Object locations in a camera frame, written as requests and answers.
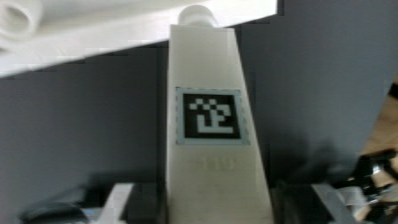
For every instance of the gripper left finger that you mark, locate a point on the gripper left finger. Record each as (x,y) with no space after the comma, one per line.
(134,205)

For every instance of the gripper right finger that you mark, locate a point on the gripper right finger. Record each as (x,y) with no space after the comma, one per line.
(308,205)

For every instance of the white desk top tray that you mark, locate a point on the white desk top tray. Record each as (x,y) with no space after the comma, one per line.
(61,30)

